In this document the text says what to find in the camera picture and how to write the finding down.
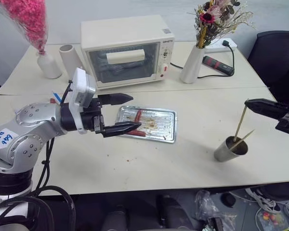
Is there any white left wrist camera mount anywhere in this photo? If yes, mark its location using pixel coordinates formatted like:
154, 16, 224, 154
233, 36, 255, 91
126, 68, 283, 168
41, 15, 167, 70
68, 67, 97, 135

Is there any cream toaster oven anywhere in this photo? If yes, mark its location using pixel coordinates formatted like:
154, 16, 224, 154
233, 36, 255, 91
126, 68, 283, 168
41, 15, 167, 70
80, 14, 176, 91

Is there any metal cup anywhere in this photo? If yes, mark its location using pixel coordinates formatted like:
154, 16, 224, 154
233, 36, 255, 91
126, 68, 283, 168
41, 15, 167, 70
213, 135, 249, 163

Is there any silver metal baking tray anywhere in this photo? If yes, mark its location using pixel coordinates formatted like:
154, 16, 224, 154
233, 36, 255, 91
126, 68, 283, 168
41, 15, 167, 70
115, 105, 178, 144

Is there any bag of colourful candies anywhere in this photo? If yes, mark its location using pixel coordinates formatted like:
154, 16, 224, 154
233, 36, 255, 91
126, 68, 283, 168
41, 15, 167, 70
255, 206, 289, 231

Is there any wooden skewer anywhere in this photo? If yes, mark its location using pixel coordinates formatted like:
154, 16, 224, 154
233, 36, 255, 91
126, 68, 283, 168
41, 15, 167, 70
231, 129, 255, 151
233, 98, 250, 142

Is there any tall white vase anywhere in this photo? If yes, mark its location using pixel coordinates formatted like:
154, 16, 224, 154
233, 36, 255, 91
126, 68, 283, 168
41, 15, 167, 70
179, 44, 206, 84

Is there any black power cable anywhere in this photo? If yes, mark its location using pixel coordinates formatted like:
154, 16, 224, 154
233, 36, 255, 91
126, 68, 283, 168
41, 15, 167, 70
170, 40, 236, 79

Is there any black office chair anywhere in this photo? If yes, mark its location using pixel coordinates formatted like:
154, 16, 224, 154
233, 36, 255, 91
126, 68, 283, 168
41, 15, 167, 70
247, 30, 289, 103

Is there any white cylinder tube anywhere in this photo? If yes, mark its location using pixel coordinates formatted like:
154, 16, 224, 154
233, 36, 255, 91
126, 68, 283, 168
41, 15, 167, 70
59, 44, 84, 79

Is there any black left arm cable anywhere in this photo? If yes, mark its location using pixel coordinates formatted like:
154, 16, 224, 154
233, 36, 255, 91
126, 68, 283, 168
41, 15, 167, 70
0, 80, 77, 231

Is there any clear plastic bag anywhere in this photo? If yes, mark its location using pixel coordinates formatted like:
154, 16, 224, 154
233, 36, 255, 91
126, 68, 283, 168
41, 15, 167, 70
194, 189, 237, 231

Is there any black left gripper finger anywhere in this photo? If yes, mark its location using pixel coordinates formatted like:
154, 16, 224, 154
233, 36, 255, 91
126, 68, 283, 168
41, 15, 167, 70
97, 92, 134, 106
102, 122, 142, 139

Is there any round white vase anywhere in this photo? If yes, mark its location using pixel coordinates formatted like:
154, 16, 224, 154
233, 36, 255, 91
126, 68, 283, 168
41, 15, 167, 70
36, 51, 63, 80

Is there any black and red device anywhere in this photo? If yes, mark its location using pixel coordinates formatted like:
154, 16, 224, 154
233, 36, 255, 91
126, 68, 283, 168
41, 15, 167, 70
202, 55, 234, 76

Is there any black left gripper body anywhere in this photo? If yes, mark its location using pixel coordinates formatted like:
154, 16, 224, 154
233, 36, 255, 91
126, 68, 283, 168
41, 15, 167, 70
81, 97, 105, 134

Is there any red sausage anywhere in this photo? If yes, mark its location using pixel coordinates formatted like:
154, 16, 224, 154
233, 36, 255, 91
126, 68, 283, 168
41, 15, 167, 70
128, 129, 147, 138
134, 109, 143, 124

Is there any pink dried flower bunch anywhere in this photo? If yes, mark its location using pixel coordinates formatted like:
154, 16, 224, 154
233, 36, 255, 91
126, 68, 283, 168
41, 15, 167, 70
0, 0, 49, 55

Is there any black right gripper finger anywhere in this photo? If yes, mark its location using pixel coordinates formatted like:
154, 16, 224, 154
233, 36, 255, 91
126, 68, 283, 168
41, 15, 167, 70
246, 106, 288, 120
244, 98, 289, 110

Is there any black and white sneaker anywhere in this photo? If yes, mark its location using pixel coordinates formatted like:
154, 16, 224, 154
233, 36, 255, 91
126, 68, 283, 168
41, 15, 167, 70
245, 187, 283, 214

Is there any white power strip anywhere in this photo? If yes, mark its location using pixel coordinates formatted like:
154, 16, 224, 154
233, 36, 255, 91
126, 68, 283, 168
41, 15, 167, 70
204, 38, 239, 53

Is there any dried flower bouquet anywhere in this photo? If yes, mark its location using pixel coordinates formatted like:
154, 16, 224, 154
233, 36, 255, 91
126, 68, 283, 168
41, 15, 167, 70
187, 0, 258, 49

